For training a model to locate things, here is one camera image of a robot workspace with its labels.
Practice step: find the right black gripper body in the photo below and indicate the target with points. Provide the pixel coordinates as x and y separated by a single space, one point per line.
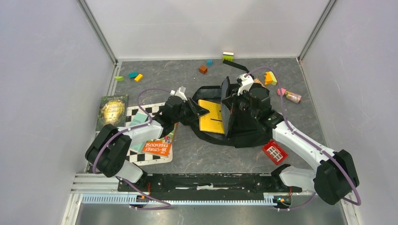
241 103

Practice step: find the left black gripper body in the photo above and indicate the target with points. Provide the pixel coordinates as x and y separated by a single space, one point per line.
186 112

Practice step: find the yellow book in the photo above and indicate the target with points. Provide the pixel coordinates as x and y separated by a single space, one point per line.
212 121

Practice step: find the black student backpack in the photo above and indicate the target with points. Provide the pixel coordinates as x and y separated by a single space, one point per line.
241 131

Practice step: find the teal book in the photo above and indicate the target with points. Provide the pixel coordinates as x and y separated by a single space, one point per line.
138 118

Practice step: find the dark green fantasy book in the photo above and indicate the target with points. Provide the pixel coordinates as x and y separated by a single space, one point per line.
112 110

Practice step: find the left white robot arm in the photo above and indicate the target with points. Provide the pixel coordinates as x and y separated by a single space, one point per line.
108 151

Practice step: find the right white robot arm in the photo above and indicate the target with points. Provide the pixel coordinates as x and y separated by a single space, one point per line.
332 175

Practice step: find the small orange spiral notebook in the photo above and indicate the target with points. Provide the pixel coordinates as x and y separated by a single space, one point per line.
258 81

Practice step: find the black white chessboard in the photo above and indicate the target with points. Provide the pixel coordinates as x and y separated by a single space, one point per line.
142 158

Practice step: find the orange green block stack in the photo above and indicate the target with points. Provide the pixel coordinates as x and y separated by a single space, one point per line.
270 78

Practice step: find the brown orange cube block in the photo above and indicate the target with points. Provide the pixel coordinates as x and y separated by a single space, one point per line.
203 69

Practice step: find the orange treehouse book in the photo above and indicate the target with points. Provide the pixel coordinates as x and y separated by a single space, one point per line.
161 147

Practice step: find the pink capped marker tube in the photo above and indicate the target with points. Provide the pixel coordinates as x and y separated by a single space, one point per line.
293 97

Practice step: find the green white block stack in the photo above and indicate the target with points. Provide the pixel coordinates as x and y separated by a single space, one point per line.
228 56

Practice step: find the yellow orange block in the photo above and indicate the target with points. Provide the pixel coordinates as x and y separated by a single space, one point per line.
138 77

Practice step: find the red window toy brick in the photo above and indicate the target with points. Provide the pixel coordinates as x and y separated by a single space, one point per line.
274 152

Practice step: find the teal block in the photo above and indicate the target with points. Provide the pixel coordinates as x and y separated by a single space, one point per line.
133 75

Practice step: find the green half round block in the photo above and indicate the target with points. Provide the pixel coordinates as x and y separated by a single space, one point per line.
119 78

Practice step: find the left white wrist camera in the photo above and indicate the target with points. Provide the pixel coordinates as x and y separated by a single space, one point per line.
180 92

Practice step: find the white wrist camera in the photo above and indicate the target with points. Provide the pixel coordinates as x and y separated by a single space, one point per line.
245 81
180 92

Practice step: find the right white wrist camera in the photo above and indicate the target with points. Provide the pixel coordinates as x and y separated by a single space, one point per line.
245 81

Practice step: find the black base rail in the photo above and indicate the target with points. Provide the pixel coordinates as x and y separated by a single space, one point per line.
212 186

